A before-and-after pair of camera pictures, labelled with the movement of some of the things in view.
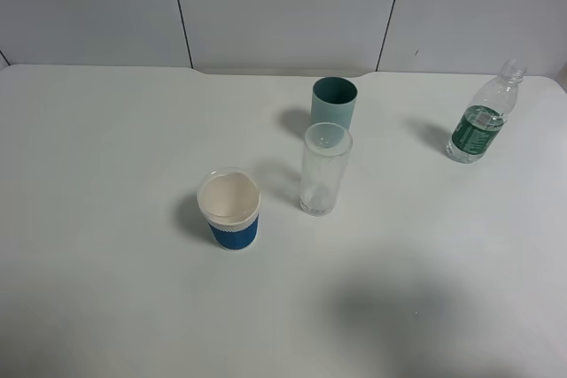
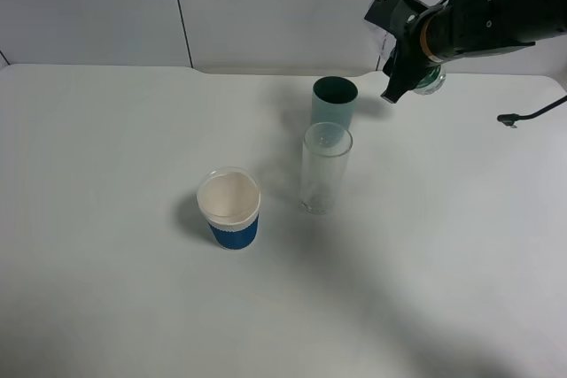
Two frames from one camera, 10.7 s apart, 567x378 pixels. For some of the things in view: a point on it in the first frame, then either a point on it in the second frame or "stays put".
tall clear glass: x=326 y=150 stays put
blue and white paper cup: x=229 y=196 stays put
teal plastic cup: x=333 y=100 stays put
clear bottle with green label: x=479 y=124 → x=430 y=83
